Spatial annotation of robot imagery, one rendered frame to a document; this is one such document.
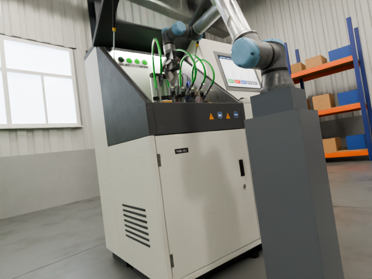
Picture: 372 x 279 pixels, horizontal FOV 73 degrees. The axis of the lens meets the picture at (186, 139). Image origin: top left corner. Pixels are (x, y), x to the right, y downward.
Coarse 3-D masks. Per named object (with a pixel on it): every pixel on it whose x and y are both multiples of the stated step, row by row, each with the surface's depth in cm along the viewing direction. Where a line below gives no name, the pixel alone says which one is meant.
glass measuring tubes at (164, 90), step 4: (152, 76) 181; (164, 76) 186; (152, 80) 183; (156, 80) 185; (164, 80) 189; (152, 84) 183; (164, 84) 189; (152, 88) 182; (160, 88) 184; (164, 88) 189; (152, 92) 182; (164, 92) 186; (152, 96) 182; (156, 100) 181
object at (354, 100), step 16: (352, 32) 516; (352, 48) 518; (288, 64) 608; (320, 64) 574; (336, 64) 540; (352, 64) 586; (304, 80) 661; (320, 96) 578; (352, 96) 536; (368, 96) 569; (320, 112) 567; (336, 112) 615; (368, 112) 570; (368, 128) 507; (336, 144) 568; (352, 144) 545; (368, 144) 509
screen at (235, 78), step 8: (216, 56) 196; (224, 56) 201; (224, 64) 198; (232, 64) 204; (224, 72) 194; (232, 72) 200; (240, 72) 206; (248, 72) 213; (256, 72) 220; (224, 80) 190; (232, 80) 196; (240, 80) 202; (248, 80) 208; (256, 80) 215; (232, 88) 193; (240, 88) 198; (248, 88) 204; (256, 88) 211
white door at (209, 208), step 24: (168, 144) 122; (192, 144) 131; (216, 144) 141; (240, 144) 153; (168, 168) 121; (192, 168) 129; (216, 168) 139; (240, 168) 150; (168, 192) 119; (192, 192) 127; (216, 192) 137; (240, 192) 148; (168, 216) 118; (192, 216) 126; (216, 216) 135; (240, 216) 146; (168, 240) 116; (192, 240) 124; (216, 240) 133; (240, 240) 144; (192, 264) 122
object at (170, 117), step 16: (160, 112) 121; (176, 112) 127; (192, 112) 133; (208, 112) 140; (224, 112) 148; (160, 128) 120; (176, 128) 126; (192, 128) 132; (208, 128) 139; (224, 128) 146
